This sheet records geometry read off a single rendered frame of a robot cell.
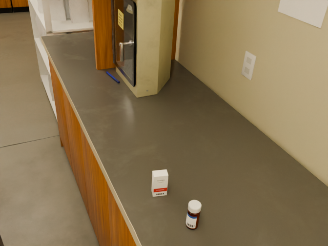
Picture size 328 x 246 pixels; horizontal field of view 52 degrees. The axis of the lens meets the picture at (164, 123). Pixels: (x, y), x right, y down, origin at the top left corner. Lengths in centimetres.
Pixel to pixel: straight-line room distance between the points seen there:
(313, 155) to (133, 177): 68
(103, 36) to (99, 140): 70
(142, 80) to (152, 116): 20
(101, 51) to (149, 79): 39
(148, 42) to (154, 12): 13
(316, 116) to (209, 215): 54
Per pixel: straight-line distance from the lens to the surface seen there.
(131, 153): 129
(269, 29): 145
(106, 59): 192
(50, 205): 245
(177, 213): 108
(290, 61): 137
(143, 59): 157
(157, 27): 154
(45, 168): 273
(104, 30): 187
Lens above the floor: 175
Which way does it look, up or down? 34 degrees down
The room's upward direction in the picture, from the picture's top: 4 degrees clockwise
